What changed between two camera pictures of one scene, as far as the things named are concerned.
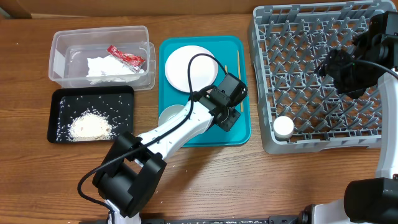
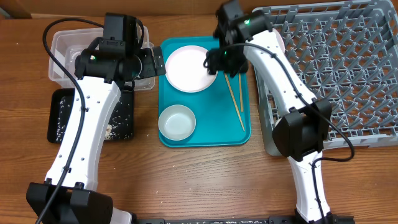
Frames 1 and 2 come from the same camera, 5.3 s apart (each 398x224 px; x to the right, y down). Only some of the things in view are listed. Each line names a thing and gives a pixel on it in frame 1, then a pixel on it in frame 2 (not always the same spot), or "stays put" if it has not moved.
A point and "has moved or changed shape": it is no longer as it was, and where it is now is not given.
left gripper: x=228 y=124 -> x=150 y=69
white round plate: x=203 y=70 stays put
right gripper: x=329 y=66 -> x=212 y=65
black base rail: x=284 y=219 stays put
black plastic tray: x=90 y=114 stays put
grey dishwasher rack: x=296 y=109 stays put
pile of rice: x=90 y=124 has moved or changed shape
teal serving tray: x=231 y=51 stays put
